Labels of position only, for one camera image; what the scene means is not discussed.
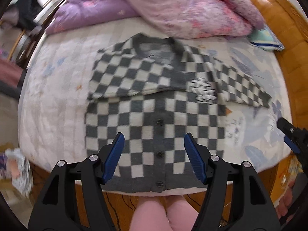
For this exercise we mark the pink floral quilt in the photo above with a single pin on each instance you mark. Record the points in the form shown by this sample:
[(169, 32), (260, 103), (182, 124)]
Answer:
[(192, 19)]

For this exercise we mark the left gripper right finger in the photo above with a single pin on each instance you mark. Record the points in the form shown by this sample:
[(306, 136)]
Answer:
[(251, 206)]

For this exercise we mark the pile of clothes on floor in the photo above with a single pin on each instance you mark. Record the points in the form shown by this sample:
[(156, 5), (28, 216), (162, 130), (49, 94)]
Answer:
[(16, 172)]

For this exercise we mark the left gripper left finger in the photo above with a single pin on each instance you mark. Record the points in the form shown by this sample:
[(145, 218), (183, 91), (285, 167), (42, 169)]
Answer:
[(56, 205)]

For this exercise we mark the purple floral quilt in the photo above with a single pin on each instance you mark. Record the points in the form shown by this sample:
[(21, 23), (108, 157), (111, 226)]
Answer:
[(81, 13)]

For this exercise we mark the wooden headboard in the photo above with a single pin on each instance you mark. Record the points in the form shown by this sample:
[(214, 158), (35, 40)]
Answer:
[(290, 28)]

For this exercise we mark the teal pillow with blue trim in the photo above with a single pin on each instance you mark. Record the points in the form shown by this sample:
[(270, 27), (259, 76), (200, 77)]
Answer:
[(265, 39)]

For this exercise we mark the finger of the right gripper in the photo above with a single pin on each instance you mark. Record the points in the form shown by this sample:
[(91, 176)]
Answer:
[(293, 136)]

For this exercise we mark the maroon cloth at left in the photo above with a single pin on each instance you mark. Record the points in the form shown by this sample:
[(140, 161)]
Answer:
[(11, 74)]

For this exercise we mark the grey white checkered cardigan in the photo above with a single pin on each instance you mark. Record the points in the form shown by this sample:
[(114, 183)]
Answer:
[(155, 91)]

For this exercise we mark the pink trouser legs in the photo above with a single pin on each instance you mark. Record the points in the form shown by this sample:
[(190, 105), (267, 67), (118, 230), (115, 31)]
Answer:
[(161, 213)]

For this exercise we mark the white fleece bed blanket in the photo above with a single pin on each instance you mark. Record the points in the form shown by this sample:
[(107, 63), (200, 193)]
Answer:
[(53, 104)]

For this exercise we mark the person's right hand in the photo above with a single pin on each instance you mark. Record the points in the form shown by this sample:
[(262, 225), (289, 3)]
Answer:
[(285, 201)]

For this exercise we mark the wooden bed frame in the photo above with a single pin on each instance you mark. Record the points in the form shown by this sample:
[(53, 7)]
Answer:
[(144, 206)]

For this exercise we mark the dark clothes on chair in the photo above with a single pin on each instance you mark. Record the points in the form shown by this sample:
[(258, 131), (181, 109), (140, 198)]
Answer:
[(21, 14)]

